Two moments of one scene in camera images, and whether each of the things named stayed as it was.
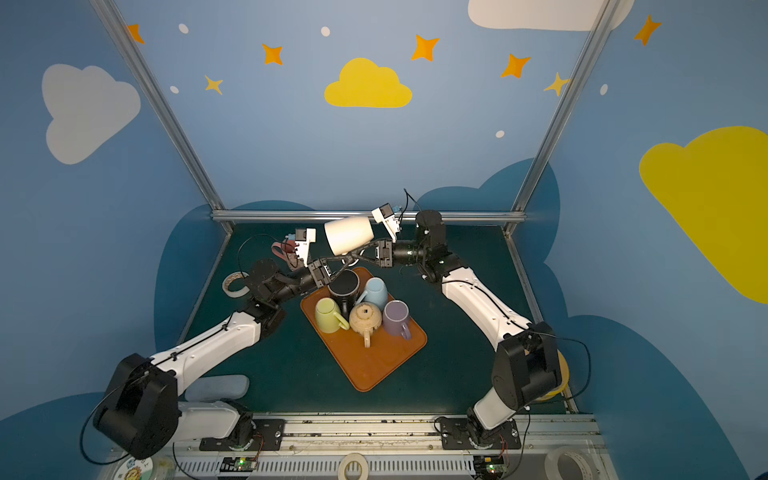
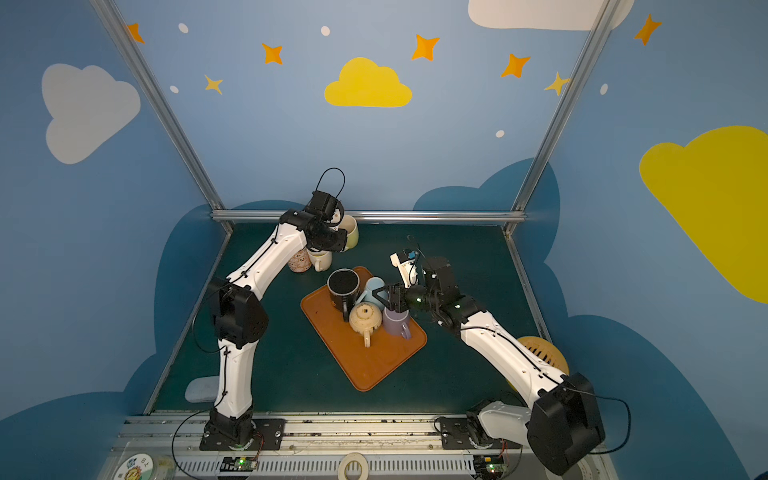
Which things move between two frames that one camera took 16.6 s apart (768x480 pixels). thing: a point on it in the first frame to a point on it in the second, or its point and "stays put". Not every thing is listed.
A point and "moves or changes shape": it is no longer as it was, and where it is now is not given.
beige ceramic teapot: x=365 y=318 stays put
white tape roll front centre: x=353 y=457 stays put
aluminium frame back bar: x=360 y=214 stays put
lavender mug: x=396 y=319 stays put
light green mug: x=328 y=317 to x=350 y=225
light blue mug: x=375 y=292 stays put
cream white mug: x=348 y=234 moves or changes shape
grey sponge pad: x=217 y=387 stays put
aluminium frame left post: x=145 y=77 stays put
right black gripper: x=385 y=253 to x=401 y=299
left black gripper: x=322 y=270 to x=334 y=240
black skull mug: x=344 y=286 stays put
